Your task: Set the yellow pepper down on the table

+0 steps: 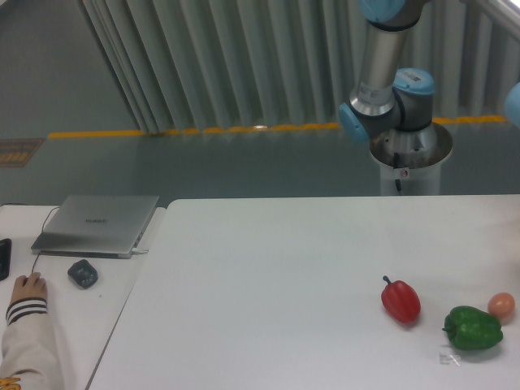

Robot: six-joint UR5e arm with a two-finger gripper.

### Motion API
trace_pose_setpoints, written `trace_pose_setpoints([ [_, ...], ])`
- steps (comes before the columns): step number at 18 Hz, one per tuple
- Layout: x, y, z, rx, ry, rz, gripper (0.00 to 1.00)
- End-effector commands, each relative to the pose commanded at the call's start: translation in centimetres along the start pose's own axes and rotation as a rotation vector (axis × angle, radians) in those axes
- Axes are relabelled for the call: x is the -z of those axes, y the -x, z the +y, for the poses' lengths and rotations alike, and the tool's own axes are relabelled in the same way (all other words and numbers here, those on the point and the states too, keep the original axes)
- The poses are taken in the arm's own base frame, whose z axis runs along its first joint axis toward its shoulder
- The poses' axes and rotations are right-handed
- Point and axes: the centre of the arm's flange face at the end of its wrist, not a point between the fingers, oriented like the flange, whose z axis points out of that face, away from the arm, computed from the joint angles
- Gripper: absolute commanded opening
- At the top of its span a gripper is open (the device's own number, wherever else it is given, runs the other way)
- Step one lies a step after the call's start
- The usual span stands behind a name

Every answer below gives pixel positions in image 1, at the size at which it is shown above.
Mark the person's hand on mouse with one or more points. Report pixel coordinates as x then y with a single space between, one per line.
29 287

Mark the cream striped sleeve forearm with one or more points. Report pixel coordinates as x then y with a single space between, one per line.
30 358

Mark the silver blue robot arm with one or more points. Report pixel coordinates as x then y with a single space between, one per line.
380 69

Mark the small black case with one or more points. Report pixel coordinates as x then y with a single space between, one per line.
83 274

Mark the white side table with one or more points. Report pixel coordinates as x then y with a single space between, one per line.
83 318

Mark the silver closed laptop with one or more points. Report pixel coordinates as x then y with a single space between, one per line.
97 226

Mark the white pleated curtain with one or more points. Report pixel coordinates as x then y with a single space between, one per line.
224 64

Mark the red bell pepper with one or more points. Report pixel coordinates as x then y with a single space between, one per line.
400 300

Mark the small clear tape piece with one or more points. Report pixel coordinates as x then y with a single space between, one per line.
449 359

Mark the green bell pepper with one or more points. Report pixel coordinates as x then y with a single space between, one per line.
469 328

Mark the brown egg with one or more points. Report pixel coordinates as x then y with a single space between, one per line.
501 306

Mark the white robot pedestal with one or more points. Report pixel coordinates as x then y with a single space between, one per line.
410 162

